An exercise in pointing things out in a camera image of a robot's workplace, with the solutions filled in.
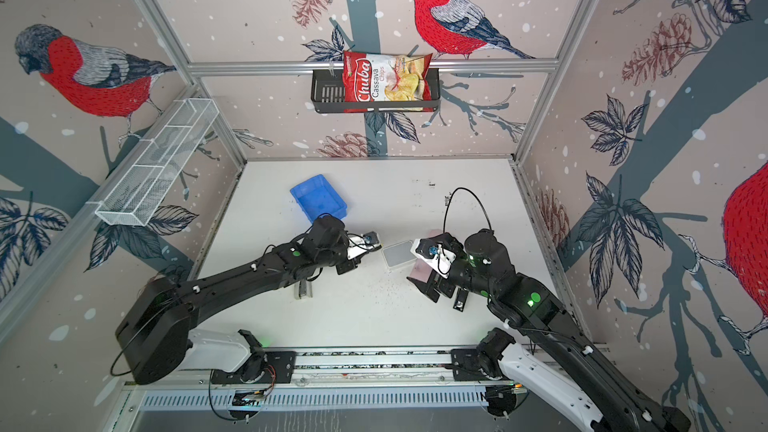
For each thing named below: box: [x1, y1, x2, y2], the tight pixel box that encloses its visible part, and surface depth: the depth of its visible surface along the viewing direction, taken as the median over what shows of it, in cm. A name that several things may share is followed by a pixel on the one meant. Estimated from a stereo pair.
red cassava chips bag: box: [343, 50, 434, 113], surface depth 90 cm
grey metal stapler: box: [294, 278, 313, 300], surface depth 86 cm
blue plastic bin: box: [290, 174, 348, 223], surface depth 109 cm
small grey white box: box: [381, 240, 417, 270], surface depth 94 cm
